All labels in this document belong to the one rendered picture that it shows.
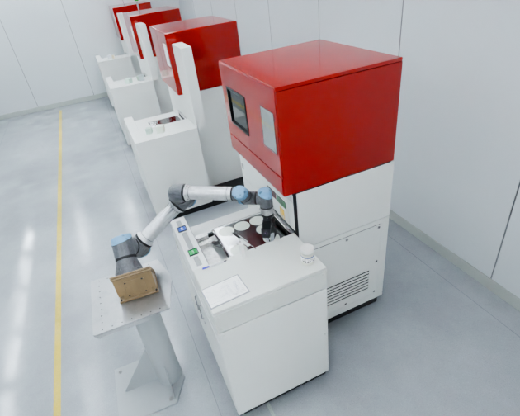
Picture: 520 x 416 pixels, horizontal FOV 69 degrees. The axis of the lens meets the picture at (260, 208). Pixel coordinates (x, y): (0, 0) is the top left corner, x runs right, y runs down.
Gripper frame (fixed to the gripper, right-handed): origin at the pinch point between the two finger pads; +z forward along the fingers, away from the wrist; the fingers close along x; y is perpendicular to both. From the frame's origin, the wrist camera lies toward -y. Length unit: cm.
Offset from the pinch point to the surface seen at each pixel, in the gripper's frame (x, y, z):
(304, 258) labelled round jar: -21.9, -25.6, -10.0
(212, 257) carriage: 33.8, -9.4, 3.3
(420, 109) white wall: -108, 134, -27
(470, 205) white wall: -140, 82, 31
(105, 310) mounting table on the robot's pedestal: 86, -47, 9
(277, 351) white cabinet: -5, -44, 42
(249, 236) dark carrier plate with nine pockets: 13.8, 7.8, 1.4
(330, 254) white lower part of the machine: -35.3, 15.5, 22.4
